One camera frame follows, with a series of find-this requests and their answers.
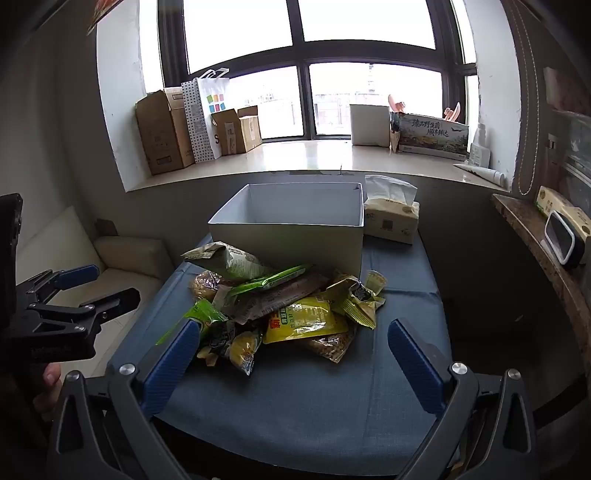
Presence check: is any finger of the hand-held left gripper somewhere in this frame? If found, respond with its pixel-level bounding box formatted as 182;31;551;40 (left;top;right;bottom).
27;287;141;325
16;264;100;302

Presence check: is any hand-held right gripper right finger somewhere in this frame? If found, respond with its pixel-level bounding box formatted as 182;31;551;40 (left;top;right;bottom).
387;318;542;480

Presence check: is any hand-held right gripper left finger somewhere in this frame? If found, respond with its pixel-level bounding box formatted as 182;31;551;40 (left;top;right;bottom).
44;318;204;480

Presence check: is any olive yellow small packet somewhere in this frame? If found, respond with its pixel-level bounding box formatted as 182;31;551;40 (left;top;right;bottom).
325;274;387;330

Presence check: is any yellow snack packet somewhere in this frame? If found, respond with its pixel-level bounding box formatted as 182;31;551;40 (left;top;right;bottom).
262;296;350;345

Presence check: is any person's left hand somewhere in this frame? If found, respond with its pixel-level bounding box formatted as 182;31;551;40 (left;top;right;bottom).
32;362;65;423

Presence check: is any cream sofa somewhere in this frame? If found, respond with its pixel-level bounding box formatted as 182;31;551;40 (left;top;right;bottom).
14;205;175;384

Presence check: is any dark printed snack packet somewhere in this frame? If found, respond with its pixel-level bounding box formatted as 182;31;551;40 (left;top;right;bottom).
198;320;237;367

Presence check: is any bright green snack packet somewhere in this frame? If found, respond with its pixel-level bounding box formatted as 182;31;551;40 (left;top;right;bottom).
156;298;228;345

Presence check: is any yellow candy packet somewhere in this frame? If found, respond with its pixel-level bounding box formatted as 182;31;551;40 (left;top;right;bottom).
228;329;265;376

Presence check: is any brown bread packet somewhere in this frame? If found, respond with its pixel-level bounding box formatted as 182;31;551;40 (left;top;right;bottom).
189;271;232;304

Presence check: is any green and white snack bag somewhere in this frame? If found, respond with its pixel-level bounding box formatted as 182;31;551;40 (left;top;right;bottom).
181;241;274;281

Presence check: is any kraft paper snack packet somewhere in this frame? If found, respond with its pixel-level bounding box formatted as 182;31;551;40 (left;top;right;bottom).
222;272;331;325

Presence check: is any green strip snack packet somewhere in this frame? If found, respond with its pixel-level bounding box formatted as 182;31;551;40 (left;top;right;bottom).
225;263;317;297

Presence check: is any tissue pack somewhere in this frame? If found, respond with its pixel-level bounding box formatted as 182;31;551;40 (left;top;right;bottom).
363;175;420;246

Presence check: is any tall cardboard box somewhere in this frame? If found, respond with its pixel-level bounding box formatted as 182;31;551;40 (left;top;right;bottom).
135;88;196;175

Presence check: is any wooden shelf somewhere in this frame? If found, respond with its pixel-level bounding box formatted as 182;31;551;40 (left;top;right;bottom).
491;193;591;344

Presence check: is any white framed black device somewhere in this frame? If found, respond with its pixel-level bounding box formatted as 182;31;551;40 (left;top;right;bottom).
543;211;587;269

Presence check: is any small open cardboard box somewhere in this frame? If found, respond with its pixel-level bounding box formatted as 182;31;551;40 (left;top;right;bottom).
211;108;250;156
237;104;263;152

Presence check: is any white tube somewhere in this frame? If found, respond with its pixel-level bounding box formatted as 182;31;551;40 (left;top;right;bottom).
453;163;507;186

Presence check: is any beige and green box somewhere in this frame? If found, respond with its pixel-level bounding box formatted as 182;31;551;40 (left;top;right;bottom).
535;185;591;241

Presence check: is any white bottle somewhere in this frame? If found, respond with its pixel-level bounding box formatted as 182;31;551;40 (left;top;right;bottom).
468;123;491;168

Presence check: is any white bag with coloured squares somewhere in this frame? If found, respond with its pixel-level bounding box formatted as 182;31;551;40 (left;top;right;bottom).
196;68;232;158

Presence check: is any landscape printed box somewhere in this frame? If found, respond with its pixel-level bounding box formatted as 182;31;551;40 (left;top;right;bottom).
389;112;470;160

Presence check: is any plain white box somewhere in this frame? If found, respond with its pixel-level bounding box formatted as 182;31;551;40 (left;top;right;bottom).
349;103;391;148

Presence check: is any black framed window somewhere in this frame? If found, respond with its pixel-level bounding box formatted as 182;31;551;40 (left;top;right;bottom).
157;0;479;142

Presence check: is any brown stitched panel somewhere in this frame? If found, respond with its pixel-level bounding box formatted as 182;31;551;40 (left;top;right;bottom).
501;0;591;200

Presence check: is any red wall poster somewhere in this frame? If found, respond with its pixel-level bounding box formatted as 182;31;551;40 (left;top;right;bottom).
87;0;112;34

